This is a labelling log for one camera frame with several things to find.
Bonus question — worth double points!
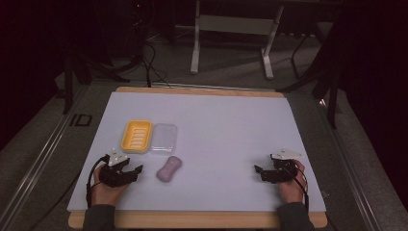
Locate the person's right hand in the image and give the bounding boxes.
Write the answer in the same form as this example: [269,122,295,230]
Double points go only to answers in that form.
[277,159,308,204]

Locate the clear plastic lid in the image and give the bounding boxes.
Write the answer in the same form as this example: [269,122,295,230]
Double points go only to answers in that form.
[149,122,178,154]

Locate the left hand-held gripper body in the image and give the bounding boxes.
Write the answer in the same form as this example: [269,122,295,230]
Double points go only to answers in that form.
[98,148,132,189]

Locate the yellow soap dish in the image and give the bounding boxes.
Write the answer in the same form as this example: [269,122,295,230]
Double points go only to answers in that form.
[119,119,154,154]

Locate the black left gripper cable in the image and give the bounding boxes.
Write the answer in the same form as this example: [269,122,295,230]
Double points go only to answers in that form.
[85,154,111,210]

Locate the black stand with legs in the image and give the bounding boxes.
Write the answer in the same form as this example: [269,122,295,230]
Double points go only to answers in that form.
[276,18,343,130]

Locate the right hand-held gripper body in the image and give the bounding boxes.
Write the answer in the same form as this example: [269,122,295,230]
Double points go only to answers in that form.
[269,147,304,185]

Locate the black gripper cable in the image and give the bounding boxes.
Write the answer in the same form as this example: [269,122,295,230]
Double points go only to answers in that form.
[282,167,311,216]
[85,154,111,210]

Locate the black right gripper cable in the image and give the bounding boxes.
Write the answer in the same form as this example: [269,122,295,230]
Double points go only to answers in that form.
[282,167,311,216]

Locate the metal floor rail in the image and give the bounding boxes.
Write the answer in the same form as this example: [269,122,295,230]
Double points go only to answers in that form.
[317,95,383,231]
[0,84,90,231]

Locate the white metal desk frame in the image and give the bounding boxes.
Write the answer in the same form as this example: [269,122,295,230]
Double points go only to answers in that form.
[190,0,286,81]

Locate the black floor cables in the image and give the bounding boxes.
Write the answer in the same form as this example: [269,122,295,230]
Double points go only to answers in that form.
[128,0,173,89]

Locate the pink soap bar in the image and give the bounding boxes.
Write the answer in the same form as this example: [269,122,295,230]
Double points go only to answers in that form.
[155,155,183,184]

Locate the person's left hand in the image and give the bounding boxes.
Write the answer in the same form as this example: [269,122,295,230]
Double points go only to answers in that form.
[90,163,130,207]

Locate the white table mat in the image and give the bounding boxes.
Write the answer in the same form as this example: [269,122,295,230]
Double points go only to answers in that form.
[66,90,327,214]

